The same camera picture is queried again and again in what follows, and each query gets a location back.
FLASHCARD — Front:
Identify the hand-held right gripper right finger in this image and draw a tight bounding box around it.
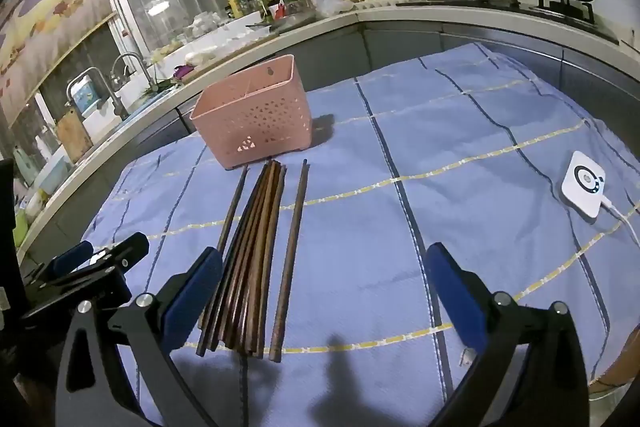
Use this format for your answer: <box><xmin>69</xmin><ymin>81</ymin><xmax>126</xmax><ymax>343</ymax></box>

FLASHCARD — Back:
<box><xmin>425</xmin><ymin>243</ymin><xmax>592</xmax><ymax>427</ymax></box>

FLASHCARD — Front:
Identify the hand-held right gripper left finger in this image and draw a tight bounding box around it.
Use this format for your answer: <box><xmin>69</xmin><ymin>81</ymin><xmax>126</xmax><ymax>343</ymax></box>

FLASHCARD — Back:
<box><xmin>55</xmin><ymin>247</ymin><xmax>224</xmax><ymax>427</ymax></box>

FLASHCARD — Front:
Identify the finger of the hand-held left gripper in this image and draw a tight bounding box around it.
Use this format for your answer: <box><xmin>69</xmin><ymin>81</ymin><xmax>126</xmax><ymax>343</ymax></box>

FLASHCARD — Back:
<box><xmin>20</xmin><ymin>232</ymin><xmax>151</xmax><ymax>333</ymax></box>
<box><xmin>27</xmin><ymin>241</ymin><xmax>96</xmax><ymax>293</ymax></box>

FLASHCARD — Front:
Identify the bundle of wooden chopsticks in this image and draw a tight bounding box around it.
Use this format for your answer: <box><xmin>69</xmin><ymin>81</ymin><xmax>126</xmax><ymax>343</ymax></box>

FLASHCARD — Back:
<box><xmin>196</xmin><ymin>158</ymin><xmax>309</xmax><ymax>363</ymax></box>

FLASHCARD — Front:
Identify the pink plastic utensil basket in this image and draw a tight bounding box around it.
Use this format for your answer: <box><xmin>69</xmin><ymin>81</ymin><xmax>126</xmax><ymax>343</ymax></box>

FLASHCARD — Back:
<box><xmin>190</xmin><ymin>54</ymin><xmax>315</xmax><ymax>170</ymax></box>

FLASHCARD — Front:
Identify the green bowl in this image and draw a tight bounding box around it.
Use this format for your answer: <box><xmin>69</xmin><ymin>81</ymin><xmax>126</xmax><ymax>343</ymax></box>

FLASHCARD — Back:
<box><xmin>14</xmin><ymin>209</ymin><xmax>31</xmax><ymax>248</ymax></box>

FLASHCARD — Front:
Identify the pale green bottle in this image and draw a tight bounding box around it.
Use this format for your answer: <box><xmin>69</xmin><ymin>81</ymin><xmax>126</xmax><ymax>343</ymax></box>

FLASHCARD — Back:
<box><xmin>12</xmin><ymin>144</ymin><xmax>36</xmax><ymax>185</ymax></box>

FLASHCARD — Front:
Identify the blue plastic container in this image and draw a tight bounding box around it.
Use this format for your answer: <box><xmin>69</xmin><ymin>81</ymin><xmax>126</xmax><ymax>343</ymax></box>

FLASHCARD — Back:
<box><xmin>37</xmin><ymin>152</ymin><xmax>73</xmax><ymax>195</ymax></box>

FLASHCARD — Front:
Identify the small wooden cutting board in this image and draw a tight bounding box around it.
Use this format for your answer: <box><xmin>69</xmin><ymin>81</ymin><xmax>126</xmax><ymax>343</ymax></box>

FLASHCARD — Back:
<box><xmin>55</xmin><ymin>106</ymin><xmax>93</xmax><ymax>164</ymax></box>

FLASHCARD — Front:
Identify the blue checked cloth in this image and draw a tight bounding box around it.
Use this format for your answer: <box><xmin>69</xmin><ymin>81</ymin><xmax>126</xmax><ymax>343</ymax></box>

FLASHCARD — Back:
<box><xmin>80</xmin><ymin>41</ymin><xmax>640</xmax><ymax>427</ymax></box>

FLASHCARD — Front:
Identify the white jug with blue label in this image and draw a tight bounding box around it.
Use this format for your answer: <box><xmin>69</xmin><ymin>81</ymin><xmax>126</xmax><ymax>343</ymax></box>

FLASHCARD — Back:
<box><xmin>70</xmin><ymin>76</ymin><xmax>98</xmax><ymax>118</ymax></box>

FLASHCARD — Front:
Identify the white square device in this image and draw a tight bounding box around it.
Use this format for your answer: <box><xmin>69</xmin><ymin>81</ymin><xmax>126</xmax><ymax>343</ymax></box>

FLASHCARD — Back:
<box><xmin>561</xmin><ymin>151</ymin><xmax>608</xmax><ymax>224</ymax></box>

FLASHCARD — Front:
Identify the green leafy vegetable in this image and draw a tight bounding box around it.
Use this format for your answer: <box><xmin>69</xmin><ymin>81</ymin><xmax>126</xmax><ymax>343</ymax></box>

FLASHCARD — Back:
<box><xmin>142</xmin><ymin>77</ymin><xmax>173</xmax><ymax>95</ymax></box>

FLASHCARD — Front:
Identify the chrome kitchen faucet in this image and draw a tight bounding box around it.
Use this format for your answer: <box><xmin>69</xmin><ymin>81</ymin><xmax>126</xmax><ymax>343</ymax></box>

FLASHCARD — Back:
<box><xmin>66</xmin><ymin>67</ymin><xmax>126</xmax><ymax>120</ymax></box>
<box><xmin>110</xmin><ymin>52</ymin><xmax>156</xmax><ymax>90</ymax></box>

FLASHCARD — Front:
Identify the fruit printed window blind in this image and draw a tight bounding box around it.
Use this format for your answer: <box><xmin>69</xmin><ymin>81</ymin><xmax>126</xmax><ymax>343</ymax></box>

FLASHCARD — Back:
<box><xmin>0</xmin><ymin>0</ymin><xmax>118</xmax><ymax>128</ymax></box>

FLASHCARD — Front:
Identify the large wooden cutting board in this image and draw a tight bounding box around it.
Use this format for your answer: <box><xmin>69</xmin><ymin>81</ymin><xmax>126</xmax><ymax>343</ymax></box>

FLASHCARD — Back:
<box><xmin>172</xmin><ymin>34</ymin><xmax>281</xmax><ymax>82</ymax></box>

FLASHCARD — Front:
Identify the clear plastic food bag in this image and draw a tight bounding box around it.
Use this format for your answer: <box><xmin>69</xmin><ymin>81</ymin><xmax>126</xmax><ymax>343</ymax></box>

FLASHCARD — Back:
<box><xmin>187</xmin><ymin>9</ymin><xmax>221</xmax><ymax>38</ymax></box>

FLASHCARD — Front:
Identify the kitchen counter with cabinets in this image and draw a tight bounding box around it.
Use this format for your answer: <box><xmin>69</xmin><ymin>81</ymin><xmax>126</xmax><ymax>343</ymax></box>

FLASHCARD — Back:
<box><xmin>15</xmin><ymin>2</ymin><xmax>640</xmax><ymax>258</ymax></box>

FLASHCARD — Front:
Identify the gas stove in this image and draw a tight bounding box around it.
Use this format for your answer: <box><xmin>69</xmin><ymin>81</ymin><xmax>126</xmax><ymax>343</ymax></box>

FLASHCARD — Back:
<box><xmin>400</xmin><ymin>0</ymin><xmax>621</xmax><ymax>45</ymax></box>

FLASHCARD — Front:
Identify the tray of eggs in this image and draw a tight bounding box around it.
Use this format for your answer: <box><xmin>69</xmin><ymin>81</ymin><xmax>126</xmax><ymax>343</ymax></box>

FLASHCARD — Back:
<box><xmin>352</xmin><ymin>0</ymin><xmax>428</xmax><ymax>10</ymax></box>

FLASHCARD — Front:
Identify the crumpled clear plastic bag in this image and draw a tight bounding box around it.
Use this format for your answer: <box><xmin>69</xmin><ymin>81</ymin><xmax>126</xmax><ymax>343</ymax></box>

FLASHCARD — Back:
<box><xmin>312</xmin><ymin>0</ymin><xmax>356</xmax><ymax>18</ymax></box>

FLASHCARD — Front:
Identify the white cable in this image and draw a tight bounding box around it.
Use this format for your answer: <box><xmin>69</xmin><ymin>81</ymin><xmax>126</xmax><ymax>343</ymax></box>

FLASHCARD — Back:
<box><xmin>600</xmin><ymin>194</ymin><xmax>640</xmax><ymax>258</ymax></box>

